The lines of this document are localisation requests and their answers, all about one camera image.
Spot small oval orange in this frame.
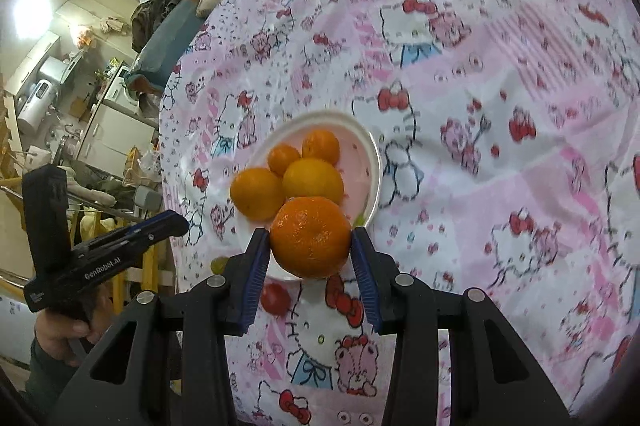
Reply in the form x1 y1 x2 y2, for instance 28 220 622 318
267 143 302 177

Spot pink ceramic plate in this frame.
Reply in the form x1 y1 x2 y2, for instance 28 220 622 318
240 109 382 282

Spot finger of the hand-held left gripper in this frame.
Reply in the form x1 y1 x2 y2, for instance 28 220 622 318
126 210 191 240
74 227 172 265

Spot white kitchen cabinets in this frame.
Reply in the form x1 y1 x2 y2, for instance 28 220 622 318
81 103 157 173

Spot pink cartoon printed blanket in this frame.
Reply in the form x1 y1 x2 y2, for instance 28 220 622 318
159 0 640 426

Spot person's left hand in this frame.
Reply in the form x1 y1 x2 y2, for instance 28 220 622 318
32 283 119 368

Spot pile of clothes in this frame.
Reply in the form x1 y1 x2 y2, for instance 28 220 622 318
131 0 237 53

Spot grey box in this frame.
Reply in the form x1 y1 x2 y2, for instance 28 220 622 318
132 185 164 215

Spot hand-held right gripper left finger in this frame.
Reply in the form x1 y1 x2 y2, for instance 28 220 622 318
50 227 272 426

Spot yellow wooden stool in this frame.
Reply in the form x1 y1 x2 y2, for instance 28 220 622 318
70 206 177 308

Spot small round orange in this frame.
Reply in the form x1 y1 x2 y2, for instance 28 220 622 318
301 129 341 164

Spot deep orange mandarin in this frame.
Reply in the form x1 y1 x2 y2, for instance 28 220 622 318
270 195 352 279

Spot red cherry tomato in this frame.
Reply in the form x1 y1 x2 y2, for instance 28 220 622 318
260 282 291 317

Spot white washing machine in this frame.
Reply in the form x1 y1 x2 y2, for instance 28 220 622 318
102 64 144 118

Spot person's left forearm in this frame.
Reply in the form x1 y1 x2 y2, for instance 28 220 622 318
22 341 77 413

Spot white water heater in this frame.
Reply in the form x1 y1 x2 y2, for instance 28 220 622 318
16 79 59 133

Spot large yellow-orange orange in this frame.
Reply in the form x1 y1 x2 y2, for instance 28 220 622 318
282 157 345 207

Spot medium orange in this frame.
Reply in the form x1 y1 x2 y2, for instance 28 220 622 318
230 167 286 222

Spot white plastic bag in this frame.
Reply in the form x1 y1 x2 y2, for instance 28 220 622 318
137 146 164 183

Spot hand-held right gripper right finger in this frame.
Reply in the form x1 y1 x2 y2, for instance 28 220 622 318
350 227 573 426

